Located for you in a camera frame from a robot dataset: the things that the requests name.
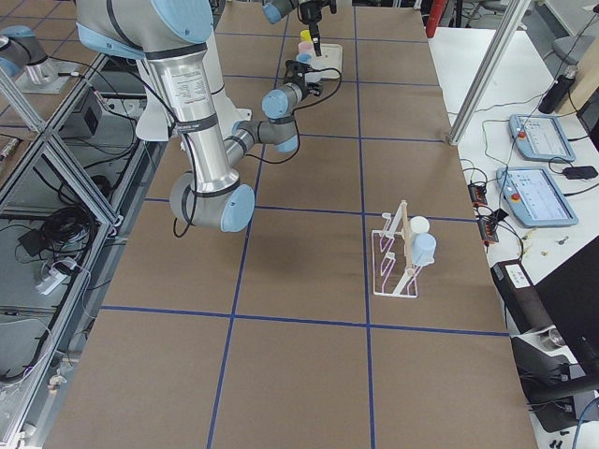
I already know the black monitor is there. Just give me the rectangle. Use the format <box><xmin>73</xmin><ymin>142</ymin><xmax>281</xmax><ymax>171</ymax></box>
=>
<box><xmin>536</xmin><ymin>239</ymin><xmax>598</xmax><ymax>369</ymax></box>

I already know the yellow plastic cup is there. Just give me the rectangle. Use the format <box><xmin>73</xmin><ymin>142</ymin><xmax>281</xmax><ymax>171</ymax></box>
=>
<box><xmin>299</xmin><ymin>29</ymin><xmax>313</xmax><ymax>42</ymax></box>

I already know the grey plastic cup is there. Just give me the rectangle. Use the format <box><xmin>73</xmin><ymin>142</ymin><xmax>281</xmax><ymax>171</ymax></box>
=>
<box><xmin>304</xmin><ymin>69</ymin><xmax>324</xmax><ymax>84</ymax></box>

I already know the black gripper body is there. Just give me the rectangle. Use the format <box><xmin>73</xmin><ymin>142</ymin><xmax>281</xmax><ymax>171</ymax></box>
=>
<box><xmin>299</xmin><ymin>0</ymin><xmax>337</xmax><ymax>24</ymax></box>
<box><xmin>284</xmin><ymin>60</ymin><xmax>313</xmax><ymax>98</ymax></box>

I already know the pink plastic cup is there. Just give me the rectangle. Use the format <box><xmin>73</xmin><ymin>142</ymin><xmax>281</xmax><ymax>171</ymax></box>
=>
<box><xmin>298</xmin><ymin>41</ymin><xmax>314</xmax><ymax>54</ymax></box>

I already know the brown table mat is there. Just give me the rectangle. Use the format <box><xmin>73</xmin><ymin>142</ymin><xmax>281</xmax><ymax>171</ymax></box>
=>
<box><xmin>46</xmin><ymin>7</ymin><xmax>536</xmax><ymax>448</ymax></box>

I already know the white wire cup rack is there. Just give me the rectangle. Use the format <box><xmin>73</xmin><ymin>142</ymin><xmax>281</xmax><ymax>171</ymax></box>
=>
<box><xmin>371</xmin><ymin>199</ymin><xmax>424</xmax><ymax>298</ymax></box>

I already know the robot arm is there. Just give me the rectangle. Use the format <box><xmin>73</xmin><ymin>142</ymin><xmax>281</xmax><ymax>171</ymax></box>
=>
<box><xmin>262</xmin><ymin>0</ymin><xmax>337</xmax><ymax>57</ymax></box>
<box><xmin>76</xmin><ymin>1</ymin><xmax>313</xmax><ymax>232</ymax></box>

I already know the black labelled box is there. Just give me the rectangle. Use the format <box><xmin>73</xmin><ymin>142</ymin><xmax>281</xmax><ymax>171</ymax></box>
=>
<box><xmin>490</xmin><ymin>259</ymin><xmax>555</xmax><ymax>335</ymax></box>

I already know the light blue plastic cup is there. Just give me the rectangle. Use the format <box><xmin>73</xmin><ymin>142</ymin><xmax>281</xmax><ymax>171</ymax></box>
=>
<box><xmin>412</xmin><ymin>233</ymin><xmax>437</xmax><ymax>267</ymax></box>

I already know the black water bottle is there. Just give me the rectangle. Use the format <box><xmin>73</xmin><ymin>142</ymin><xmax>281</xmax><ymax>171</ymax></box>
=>
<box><xmin>538</xmin><ymin>65</ymin><xmax>578</xmax><ymax>114</ymax></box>

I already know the pale cream plastic cup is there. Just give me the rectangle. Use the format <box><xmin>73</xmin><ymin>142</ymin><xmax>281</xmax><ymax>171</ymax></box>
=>
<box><xmin>409</xmin><ymin>216</ymin><xmax>431</xmax><ymax>237</ymax></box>

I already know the medium blue plastic cup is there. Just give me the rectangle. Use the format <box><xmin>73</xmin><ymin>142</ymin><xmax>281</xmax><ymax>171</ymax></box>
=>
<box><xmin>296</xmin><ymin>53</ymin><xmax>312</xmax><ymax>65</ymax></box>

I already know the aluminium frame post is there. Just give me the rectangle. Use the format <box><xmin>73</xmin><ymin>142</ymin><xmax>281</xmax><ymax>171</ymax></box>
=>
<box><xmin>447</xmin><ymin>0</ymin><xmax>530</xmax><ymax>146</ymax></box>

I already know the cream serving tray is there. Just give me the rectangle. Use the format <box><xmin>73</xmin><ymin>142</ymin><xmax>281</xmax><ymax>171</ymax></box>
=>
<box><xmin>310</xmin><ymin>44</ymin><xmax>343</xmax><ymax>80</ymax></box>

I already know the blue teach pendant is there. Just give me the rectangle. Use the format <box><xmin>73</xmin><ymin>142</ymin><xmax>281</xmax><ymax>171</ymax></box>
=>
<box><xmin>496</xmin><ymin>167</ymin><xmax>578</xmax><ymax>228</ymax></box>
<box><xmin>508</xmin><ymin>114</ymin><xmax>576</xmax><ymax>163</ymax></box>

